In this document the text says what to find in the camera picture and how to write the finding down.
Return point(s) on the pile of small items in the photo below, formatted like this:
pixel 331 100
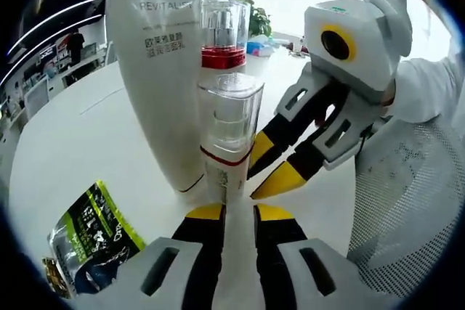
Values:
pixel 299 52

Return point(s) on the white background office chair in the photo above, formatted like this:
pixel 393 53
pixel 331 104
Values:
pixel 36 94

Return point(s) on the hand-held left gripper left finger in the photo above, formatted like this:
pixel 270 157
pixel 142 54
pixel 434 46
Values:
pixel 196 263

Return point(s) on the gold foil sachet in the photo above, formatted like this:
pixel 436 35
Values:
pixel 54 277

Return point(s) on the green potted plant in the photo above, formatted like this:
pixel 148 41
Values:
pixel 259 21

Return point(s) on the green black foil pouch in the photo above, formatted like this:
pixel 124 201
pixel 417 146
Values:
pixel 91 223

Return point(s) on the blue white plastic bag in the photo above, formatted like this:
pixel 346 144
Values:
pixel 261 46

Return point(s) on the white mesh office chair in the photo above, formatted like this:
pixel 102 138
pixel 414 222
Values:
pixel 399 197

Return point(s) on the red collar skincare pump bottle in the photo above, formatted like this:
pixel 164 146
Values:
pixel 221 61

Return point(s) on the person's right hand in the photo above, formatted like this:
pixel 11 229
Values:
pixel 397 23

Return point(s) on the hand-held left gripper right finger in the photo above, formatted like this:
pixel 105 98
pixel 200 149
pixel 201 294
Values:
pixel 283 263

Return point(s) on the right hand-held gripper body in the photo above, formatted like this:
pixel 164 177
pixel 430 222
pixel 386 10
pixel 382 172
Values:
pixel 363 27

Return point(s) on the large white skincare tube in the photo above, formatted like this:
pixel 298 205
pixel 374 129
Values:
pixel 156 88

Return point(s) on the small white skincare bottle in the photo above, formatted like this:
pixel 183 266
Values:
pixel 229 172

